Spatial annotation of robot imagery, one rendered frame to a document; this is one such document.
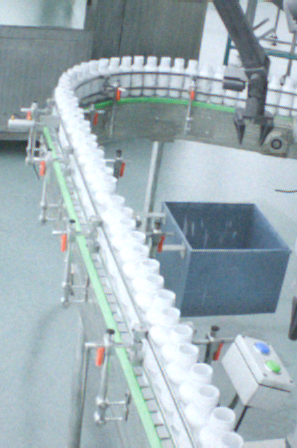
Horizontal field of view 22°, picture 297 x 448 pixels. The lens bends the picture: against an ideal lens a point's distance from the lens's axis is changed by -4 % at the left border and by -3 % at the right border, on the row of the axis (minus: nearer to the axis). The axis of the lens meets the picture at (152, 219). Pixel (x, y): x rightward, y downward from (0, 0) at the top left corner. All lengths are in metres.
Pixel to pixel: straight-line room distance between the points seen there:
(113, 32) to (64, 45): 2.06
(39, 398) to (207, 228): 1.00
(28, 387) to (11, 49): 2.45
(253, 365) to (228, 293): 0.84
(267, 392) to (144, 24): 5.73
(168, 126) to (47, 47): 1.74
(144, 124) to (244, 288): 1.19
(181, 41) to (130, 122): 3.90
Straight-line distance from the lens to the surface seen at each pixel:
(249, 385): 1.39
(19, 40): 4.79
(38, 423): 2.86
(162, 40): 6.98
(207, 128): 3.26
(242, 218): 2.47
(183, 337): 1.35
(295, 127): 3.16
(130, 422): 1.52
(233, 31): 1.95
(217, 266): 2.15
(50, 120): 2.56
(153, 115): 3.22
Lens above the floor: 1.91
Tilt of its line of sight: 26 degrees down
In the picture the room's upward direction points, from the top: 9 degrees clockwise
